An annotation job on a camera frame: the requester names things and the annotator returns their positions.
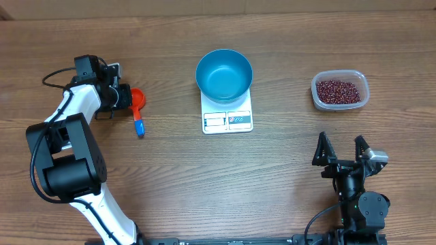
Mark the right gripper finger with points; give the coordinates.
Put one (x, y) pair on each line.
(324, 153)
(361, 147)

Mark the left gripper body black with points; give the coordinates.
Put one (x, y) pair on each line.
(120, 96)

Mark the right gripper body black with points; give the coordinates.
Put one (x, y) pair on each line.
(337, 169)

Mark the orange scoop blue handle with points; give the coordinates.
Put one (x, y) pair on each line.
(138, 102)

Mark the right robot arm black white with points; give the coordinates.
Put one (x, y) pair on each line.
(363, 212)

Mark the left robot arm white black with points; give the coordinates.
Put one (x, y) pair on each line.
(67, 165)

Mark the white digital kitchen scale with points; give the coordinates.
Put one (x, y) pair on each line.
(219, 118)

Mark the teal blue bowl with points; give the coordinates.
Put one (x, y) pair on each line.
(224, 75)

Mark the red beans in container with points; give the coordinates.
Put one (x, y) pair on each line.
(337, 92)

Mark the clear plastic container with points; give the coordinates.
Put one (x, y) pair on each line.
(346, 75)

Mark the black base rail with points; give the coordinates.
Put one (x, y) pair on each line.
(297, 239)

